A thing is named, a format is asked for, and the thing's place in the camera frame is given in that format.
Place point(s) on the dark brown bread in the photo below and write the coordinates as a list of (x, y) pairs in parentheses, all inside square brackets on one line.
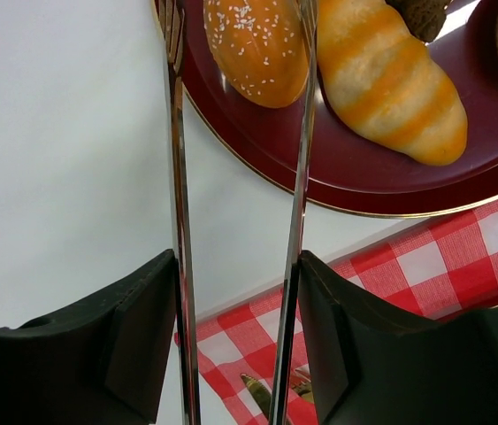
[(424, 18)]

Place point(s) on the stainless steel tongs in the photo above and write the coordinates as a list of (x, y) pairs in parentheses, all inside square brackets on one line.
[(171, 16)]

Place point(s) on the sesame bun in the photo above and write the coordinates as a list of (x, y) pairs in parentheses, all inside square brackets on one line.
[(259, 48)]

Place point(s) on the gold knife black handle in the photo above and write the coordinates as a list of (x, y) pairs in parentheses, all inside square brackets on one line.
[(259, 393)]

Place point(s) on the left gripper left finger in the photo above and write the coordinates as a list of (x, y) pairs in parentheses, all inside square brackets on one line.
[(99, 360)]

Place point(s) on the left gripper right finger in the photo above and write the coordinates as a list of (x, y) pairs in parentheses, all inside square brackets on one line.
[(372, 362)]

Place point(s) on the striped orange bread roll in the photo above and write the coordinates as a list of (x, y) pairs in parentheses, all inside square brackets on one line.
[(380, 80)]

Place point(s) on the gold fork black handle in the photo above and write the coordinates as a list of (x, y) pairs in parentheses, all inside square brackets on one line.
[(300, 383)]

